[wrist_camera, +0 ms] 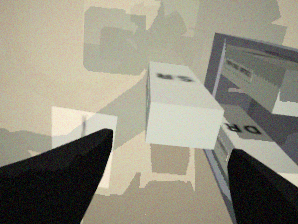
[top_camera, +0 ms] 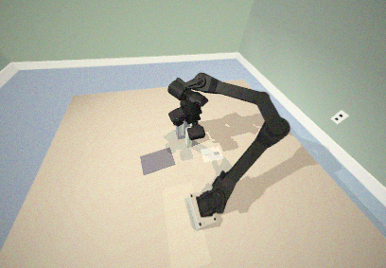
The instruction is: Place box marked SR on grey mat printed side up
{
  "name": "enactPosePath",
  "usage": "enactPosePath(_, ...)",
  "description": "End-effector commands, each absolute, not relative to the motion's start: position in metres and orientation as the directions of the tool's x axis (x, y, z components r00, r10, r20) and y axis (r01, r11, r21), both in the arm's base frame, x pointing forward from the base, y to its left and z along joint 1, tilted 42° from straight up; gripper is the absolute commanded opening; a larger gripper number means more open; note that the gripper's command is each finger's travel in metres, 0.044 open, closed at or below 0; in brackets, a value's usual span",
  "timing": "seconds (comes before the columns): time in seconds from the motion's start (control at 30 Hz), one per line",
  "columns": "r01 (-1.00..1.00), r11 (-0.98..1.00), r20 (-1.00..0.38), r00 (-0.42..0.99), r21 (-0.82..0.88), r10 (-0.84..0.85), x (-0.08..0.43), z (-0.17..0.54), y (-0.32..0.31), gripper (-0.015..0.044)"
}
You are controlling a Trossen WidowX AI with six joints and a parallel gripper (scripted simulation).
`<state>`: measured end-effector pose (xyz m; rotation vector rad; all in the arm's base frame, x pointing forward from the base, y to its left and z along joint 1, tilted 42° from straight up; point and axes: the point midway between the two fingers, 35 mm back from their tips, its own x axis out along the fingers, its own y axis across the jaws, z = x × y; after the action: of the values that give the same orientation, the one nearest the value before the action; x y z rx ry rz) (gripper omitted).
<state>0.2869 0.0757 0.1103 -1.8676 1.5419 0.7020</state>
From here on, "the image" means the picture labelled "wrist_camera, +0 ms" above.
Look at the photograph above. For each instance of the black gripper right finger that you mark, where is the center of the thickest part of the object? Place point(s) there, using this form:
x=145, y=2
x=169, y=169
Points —
x=259, y=195

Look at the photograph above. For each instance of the cream rectangular box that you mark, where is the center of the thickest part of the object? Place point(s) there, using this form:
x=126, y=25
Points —
x=238, y=130

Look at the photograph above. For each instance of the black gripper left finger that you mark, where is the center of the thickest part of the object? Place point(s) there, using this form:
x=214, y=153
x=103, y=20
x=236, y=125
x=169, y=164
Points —
x=56, y=186

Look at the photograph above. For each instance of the grey open bin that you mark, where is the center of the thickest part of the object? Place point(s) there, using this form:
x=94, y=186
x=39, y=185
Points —
x=282, y=129

